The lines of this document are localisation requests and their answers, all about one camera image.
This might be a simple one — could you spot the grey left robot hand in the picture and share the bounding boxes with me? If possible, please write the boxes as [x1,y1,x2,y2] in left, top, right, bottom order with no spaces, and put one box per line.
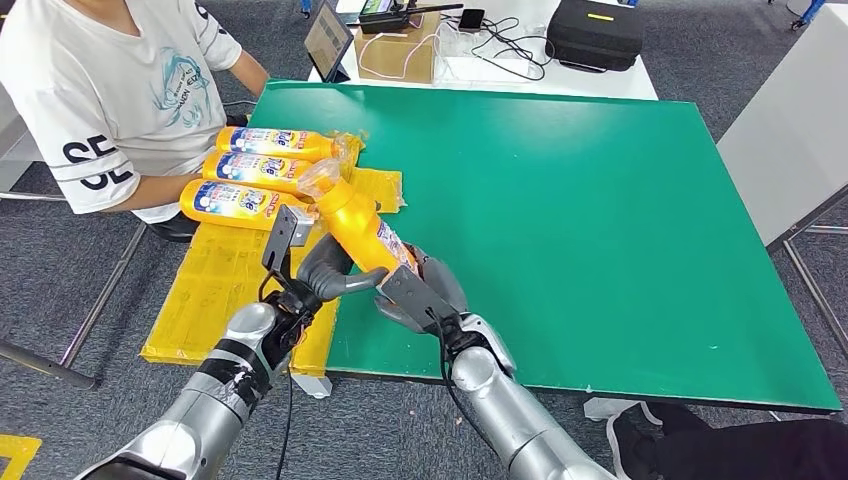
[296,233,389,303]

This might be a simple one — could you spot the black left camera cable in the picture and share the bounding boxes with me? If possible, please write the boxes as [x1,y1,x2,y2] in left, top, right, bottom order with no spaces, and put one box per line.
[256,268,296,480]

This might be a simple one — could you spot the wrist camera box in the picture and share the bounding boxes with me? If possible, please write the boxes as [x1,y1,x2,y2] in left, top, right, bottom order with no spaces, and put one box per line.
[261,203,316,273]
[378,264,460,334]

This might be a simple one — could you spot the white table foot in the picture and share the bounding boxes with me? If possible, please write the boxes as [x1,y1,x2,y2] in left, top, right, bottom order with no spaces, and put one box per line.
[289,374,333,401]
[582,397,644,422]

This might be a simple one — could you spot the black right camera cable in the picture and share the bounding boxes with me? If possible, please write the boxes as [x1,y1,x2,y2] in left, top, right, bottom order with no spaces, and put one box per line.
[425,307,495,445]

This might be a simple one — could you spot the metal table frame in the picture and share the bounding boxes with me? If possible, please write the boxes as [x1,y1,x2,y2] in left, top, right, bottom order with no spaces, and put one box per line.
[767,187,848,362]
[0,192,150,392]

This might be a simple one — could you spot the grey side table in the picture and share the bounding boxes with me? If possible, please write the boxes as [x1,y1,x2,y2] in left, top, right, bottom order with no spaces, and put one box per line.
[717,5,848,248]
[0,79,51,200]

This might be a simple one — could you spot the orange detergent bottle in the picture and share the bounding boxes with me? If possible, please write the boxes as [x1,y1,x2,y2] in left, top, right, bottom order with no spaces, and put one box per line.
[178,178,319,232]
[215,127,349,164]
[298,158,420,278]
[201,150,319,195]

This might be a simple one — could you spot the white table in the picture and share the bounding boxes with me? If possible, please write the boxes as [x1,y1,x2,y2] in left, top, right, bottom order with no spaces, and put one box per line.
[307,0,659,102]

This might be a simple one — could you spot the brown cardboard box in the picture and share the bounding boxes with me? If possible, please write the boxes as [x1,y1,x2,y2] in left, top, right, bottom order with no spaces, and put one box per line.
[354,11,442,84]

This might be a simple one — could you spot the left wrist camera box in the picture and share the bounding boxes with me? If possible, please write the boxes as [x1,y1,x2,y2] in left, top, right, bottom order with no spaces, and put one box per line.
[261,203,316,273]

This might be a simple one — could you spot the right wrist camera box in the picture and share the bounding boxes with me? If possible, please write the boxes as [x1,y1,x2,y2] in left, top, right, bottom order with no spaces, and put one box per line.
[378,264,460,334]

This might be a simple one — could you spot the black carrying case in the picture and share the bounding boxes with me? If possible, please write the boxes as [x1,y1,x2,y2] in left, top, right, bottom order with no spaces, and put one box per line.
[546,0,645,73]

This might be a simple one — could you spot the black tangled cables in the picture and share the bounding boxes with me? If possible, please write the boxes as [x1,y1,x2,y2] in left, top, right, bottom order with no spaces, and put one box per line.
[440,16,554,83]

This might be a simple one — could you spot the black camera cable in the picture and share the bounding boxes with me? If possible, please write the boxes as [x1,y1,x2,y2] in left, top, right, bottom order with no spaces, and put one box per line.
[425,307,495,445]
[256,268,296,480]

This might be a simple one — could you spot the white cable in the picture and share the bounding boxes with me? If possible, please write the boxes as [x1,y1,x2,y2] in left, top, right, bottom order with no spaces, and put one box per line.
[358,31,441,81]

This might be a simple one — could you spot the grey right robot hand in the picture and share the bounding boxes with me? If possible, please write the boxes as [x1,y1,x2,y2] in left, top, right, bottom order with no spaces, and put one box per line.
[374,243,469,336]

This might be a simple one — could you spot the yellow taped cardboard mat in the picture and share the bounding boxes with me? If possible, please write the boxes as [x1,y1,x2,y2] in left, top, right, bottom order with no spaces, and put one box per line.
[140,132,404,379]

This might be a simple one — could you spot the clear plastic box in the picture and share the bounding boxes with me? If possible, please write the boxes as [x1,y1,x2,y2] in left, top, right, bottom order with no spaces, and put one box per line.
[433,21,551,87]

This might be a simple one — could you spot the dark tablet computer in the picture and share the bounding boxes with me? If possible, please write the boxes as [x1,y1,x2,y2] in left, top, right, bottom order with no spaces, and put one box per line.
[303,0,356,84]

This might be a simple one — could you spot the black radio with antenna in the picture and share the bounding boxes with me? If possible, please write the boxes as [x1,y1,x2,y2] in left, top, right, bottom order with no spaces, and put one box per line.
[357,0,465,36]

